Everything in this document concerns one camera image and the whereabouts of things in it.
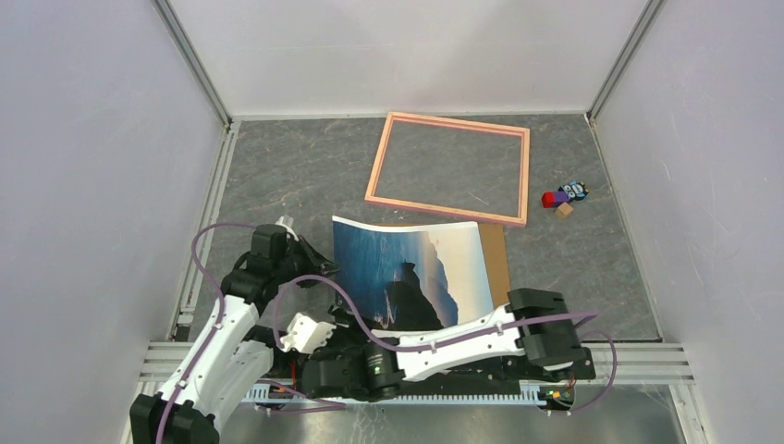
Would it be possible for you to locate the brown cardboard backing board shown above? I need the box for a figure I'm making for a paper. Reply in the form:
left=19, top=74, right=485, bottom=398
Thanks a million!
left=478, top=223, right=511, bottom=307

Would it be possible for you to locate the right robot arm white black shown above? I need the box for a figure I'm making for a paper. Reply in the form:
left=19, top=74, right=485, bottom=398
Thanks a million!
left=298, top=289, right=598, bottom=402

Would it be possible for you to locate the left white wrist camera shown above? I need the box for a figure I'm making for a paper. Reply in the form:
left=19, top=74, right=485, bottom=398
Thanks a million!
left=275, top=215, right=299, bottom=241

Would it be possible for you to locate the white slotted cable duct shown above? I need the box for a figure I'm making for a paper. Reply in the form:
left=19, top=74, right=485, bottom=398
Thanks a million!
left=239, top=383, right=546, bottom=407

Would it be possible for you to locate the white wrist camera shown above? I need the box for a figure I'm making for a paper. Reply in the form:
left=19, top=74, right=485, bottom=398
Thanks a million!
left=275, top=215, right=299, bottom=241
left=278, top=313, right=337, bottom=354

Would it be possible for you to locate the blue owl toy block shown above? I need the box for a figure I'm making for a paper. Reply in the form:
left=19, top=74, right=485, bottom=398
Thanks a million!
left=558, top=180, right=590, bottom=203

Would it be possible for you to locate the sea landscape photo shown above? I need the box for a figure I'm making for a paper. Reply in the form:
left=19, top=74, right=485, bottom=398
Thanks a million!
left=332, top=216, right=496, bottom=331

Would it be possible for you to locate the aluminium rail frame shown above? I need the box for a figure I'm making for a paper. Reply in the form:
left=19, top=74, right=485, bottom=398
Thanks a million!
left=119, top=116, right=715, bottom=444

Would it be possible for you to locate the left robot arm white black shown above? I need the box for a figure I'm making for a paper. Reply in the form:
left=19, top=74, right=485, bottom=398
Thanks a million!
left=129, top=216, right=337, bottom=443

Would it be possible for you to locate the small brown wooden cube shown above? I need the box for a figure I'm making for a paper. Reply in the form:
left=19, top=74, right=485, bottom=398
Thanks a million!
left=555, top=203, right=574, bottom=219

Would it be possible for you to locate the pink wooden picture frame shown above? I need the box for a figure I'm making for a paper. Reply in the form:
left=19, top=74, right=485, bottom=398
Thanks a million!
left=364, top=112, right=531, bottom=227

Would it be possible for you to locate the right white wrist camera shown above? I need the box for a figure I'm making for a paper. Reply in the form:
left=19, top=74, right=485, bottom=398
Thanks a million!
left=278, top=313, right=337, bottom=354

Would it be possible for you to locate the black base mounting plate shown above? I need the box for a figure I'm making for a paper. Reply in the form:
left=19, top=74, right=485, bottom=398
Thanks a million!
left=270, top=348, right=596, bottom=402

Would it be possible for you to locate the red purple toy block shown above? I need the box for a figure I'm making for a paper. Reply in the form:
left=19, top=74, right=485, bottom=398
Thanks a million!
left=541, top=191, right=570, bottom=208

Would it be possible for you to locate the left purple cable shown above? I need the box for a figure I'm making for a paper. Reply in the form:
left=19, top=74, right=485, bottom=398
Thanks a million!
left=153, top=223, right=348, bottom=444

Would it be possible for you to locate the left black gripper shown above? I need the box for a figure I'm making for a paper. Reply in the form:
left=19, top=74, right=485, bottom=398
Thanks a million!
left=273, top=235, right=341, bottom=289

